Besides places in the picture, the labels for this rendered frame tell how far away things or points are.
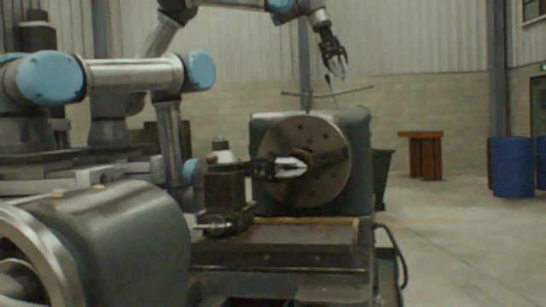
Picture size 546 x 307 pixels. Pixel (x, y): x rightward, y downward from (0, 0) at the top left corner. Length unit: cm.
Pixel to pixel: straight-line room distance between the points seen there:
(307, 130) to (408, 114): 1069
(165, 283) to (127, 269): 7
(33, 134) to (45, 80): 18
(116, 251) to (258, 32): 1142
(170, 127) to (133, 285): 109
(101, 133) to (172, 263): 123
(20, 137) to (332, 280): 77
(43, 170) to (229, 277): 51
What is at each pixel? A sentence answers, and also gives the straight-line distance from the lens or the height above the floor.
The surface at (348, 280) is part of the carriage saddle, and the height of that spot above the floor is 90.
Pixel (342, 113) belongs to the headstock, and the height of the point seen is 123.
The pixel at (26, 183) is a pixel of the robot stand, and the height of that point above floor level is 109.
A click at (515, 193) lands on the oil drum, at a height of 8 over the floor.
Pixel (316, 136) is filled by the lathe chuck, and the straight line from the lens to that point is 154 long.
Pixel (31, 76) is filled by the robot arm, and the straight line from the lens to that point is 109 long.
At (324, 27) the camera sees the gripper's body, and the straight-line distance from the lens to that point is 169.
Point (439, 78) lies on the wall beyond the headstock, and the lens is 1255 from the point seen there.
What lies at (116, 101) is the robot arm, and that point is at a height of 131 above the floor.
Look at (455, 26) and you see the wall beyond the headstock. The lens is 1294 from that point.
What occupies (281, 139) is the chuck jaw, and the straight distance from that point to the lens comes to 152.
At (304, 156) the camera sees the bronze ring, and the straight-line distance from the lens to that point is 141.
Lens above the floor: 119
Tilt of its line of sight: 3 degrees down
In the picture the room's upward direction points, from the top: 3 degrees counter-clockwise
